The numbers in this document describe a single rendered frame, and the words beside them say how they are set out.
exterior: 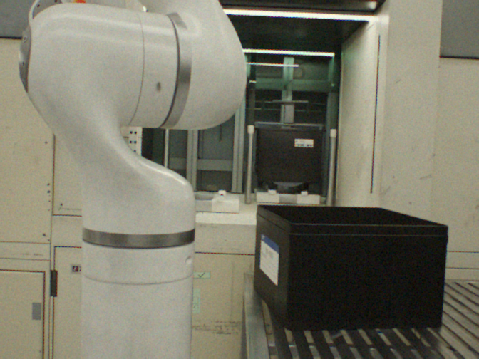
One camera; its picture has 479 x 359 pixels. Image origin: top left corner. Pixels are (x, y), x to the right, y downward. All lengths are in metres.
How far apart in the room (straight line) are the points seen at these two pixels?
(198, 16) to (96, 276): 0.28
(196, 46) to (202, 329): 0.90
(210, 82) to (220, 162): 1.61
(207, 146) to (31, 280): 1.03
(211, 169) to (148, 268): 1.63
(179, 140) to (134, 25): 1.65
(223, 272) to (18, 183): 0.53
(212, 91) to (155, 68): 0.06
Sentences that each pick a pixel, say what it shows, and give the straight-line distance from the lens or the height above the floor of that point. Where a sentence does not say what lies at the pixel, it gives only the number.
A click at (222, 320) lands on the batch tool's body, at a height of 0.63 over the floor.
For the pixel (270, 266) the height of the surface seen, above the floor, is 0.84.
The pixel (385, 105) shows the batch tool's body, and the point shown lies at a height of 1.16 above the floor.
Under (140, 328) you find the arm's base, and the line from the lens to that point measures 0.55.
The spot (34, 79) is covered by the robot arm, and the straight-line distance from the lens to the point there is 0.53.
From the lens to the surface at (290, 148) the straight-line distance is 1.79.
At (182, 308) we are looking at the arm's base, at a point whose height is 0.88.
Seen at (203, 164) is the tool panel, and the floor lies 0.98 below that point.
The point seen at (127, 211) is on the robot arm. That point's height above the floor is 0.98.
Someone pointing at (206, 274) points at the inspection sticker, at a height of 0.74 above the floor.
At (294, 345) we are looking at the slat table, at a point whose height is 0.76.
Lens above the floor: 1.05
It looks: 3 degrees down
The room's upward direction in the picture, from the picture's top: 2 degrees clockwise
